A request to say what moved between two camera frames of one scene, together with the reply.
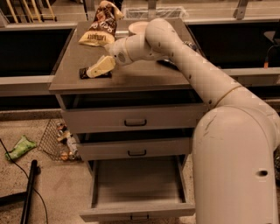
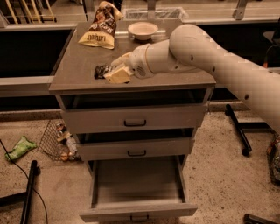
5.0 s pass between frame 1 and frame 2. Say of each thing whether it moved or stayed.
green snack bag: stayed
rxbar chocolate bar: moved
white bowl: stayed
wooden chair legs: stayed
